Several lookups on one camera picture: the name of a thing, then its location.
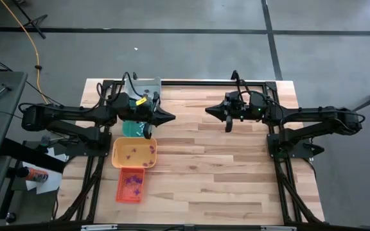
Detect orange slotted plastic basket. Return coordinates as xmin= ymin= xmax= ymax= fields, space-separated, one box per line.
xmin=115 ymin=167 xmax=146 ymax=203

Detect white paper sheets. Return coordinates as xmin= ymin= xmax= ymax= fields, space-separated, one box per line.
xmin=22 ymin=146 xmax=69 ymax=195

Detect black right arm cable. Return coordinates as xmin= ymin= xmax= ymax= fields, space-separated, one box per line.
xmin=234 ymin=73 xmax=269 ymax=100

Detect yellow plastic bin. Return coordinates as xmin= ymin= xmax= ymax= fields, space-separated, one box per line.
xmin=111 ymin=137 xmax=158 ymax=169

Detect teal plastic bin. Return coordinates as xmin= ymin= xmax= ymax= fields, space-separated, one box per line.
xmin=122 ymin=120 xmax=154 ymax=138

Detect orange spray can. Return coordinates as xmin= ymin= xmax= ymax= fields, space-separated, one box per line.
xmin=17 ymin=166 xmax=49 ymax=184

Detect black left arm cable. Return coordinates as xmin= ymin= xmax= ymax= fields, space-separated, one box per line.
xmin=95 ymin=71 xmax=145 ymax=103

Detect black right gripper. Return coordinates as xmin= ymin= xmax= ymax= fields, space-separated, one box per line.
xmin=205 ymin=90 xmax=249 ymax=133

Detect black caster wheel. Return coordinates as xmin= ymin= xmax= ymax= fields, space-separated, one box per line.
xmin=4 ymin=211 xmax=17 ymax=225

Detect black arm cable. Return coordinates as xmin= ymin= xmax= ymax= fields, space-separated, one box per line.
xmin=95 ymin=71 xmax=145 ymax=103
xmin=234 ymin=73 xmax=269 ymax=100

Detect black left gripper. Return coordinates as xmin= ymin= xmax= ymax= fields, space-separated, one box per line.
xmin=129 ymin=92 xmax=176 ymax=139

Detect black tripod stand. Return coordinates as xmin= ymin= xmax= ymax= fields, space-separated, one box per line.
xmin=11 ymin=0 xmax=49 ymax=40

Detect silver aluminium bar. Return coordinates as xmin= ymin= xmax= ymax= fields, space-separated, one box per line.
xmin=260 ymin=225 xmax=297 ymax=231
xmin=80 ymin=224 xmax=119 ymax=231

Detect white plastic bin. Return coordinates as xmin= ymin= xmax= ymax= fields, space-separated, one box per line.
xmin=123 ymin=76 xmax=163 ymax=101

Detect yellow cable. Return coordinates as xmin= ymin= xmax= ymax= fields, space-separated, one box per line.
xmin=0 ymin=0 xmax=51 ymax=105

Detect black aluminium rig frame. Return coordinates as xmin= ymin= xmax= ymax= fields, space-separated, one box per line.
xmin=0 ymin=69 xmax=370 ymax=231

